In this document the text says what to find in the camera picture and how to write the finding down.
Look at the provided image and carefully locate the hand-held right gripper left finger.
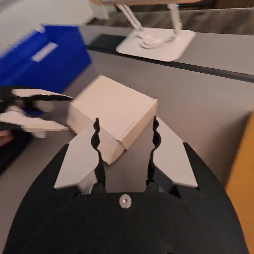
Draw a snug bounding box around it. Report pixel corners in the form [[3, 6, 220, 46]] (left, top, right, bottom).
[[54, 117, 106, 194]]

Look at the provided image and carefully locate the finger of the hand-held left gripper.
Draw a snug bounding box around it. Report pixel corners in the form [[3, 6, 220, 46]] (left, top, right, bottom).
[[11, 88, 74, 111], [0, 111, 70, 138]]

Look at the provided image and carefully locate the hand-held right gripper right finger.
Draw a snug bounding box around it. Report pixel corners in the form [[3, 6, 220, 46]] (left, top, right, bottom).
[[146, 116, 199, 193]]

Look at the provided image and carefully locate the white cardboard mailer box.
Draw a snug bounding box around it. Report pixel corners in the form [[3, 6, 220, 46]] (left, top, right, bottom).
[[66, 74, 159, 165]]

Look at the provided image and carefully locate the yellow plastic bin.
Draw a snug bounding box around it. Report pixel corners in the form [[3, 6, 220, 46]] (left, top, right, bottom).
[[225, 112, 254, 254]]

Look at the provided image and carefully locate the person's left hand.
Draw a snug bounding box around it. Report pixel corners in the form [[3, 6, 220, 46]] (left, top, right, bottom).
[[0, 130, 14, 147]]

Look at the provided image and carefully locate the blue plastic bin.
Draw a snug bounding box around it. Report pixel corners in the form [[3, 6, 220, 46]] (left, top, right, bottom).
[[0, 24, 92, 129]]

